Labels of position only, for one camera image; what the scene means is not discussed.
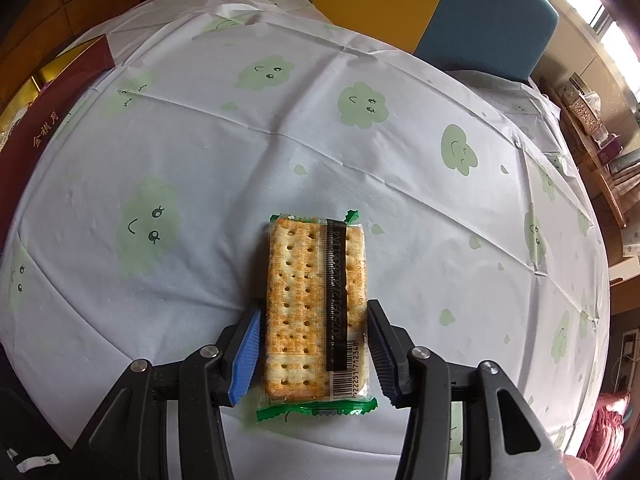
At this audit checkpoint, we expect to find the maroon gift box gold interior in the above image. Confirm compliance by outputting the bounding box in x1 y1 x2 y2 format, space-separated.
0 34 116 241

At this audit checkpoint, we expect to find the grey yellow blue sofa backrest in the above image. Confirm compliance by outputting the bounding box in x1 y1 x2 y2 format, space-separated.
232 0 559 83

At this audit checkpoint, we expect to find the green soda cracker packet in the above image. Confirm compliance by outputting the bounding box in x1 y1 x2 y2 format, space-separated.
256 209 379 424

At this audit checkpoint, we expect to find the small purple box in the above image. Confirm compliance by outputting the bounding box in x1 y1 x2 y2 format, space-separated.
597 135 624 162

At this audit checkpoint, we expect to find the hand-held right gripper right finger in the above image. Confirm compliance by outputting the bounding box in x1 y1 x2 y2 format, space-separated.
367 300 566 480

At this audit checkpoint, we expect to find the white power strip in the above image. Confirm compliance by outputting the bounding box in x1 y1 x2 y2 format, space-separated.
617 329 640 391

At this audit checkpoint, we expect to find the wooden desk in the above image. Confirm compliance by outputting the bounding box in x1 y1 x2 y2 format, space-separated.
545 80 630 228

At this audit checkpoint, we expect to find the ornate tissue box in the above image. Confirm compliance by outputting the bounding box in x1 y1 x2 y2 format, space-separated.
560 75 609 137

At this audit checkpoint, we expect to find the pink quilted cloth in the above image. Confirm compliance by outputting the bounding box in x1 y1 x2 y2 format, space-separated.
580 392 633 468

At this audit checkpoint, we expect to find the window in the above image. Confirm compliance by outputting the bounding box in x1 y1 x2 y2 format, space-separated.
520 0 640 68

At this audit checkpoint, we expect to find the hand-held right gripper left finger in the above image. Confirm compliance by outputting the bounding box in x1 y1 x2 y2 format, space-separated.
65 305 263 480

